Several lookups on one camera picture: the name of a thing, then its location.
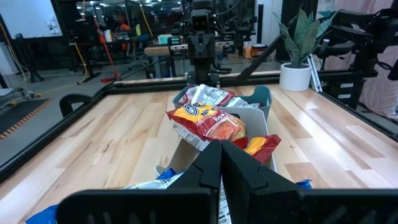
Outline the red floor squeegee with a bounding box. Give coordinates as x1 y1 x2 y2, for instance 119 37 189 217
92 17 122 84

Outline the teal plastic bin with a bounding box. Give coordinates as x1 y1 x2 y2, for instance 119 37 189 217
172 85 274 122

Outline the black equipment rack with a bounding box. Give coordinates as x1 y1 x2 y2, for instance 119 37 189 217
313 7 398 110

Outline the snake plant in white pot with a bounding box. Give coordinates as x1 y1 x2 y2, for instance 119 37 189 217
272 8 340 93

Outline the blue Maruchan noodle pack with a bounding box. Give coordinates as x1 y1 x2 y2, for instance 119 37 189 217
24 167 187 224

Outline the pink curtain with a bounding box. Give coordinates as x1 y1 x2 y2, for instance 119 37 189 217
317 0 398 121

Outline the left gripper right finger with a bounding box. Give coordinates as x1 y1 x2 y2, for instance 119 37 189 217
221 139 398 224

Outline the black clamp handle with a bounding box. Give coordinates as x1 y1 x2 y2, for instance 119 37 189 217
58 93 93 118

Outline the white plastic bin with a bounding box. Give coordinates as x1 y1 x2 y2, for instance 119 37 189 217
154 105 277 177

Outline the yellow cable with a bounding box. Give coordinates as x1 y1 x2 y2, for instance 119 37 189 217
73 42 90 85

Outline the red Maruchan noodle pack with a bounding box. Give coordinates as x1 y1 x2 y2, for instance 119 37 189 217
226 96 261 109
177 83 237 107

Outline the teal storage box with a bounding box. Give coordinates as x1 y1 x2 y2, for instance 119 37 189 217
157 33 173 45

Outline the hazard-striped black floor mat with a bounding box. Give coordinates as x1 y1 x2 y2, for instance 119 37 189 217
0 98 54 141

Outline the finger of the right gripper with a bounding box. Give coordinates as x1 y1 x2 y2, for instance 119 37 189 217
187 34 202 62
201 34 216 62

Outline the orange-red Maruchan noodle pack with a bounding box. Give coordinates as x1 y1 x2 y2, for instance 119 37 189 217
233 134 282 165
166 102 249 152

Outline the white board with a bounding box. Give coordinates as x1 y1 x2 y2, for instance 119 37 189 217
0 0 63 40

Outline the black aluminium table frame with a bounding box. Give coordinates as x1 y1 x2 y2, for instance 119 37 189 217
0 0 398 184

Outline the wooden workbench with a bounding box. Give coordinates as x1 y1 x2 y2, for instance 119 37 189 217
144 43 234 78

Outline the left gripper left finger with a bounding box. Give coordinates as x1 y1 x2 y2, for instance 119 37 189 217
55 139 223 224

